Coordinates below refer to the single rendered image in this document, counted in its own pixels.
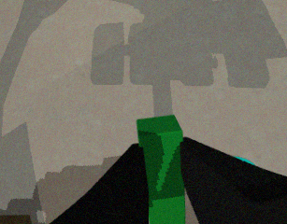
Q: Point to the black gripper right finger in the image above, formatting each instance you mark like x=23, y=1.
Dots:
x=225, y=190

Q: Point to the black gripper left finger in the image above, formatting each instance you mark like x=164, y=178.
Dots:
x=121, y=196

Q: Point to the green rectangular post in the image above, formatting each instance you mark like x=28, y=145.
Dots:
x=160, y=136

